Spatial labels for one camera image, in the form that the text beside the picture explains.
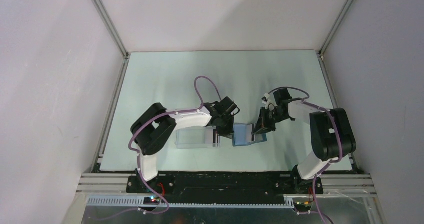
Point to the clear plastic card box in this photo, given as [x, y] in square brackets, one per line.
[191, 138]

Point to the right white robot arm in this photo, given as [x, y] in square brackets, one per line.
[332, 137]

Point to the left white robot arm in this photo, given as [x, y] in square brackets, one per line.
[151, 131]

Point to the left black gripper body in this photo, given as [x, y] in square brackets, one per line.
[224, 117]

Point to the aluminium frame rail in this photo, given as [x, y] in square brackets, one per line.
[110, 26]

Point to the blue leather card holder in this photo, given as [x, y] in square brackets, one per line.
[242, 135]

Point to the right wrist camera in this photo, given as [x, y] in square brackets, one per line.
[266, 100]

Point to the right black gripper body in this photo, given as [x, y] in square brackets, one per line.
[279, 117]

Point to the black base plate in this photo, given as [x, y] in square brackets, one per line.
[244, 188]

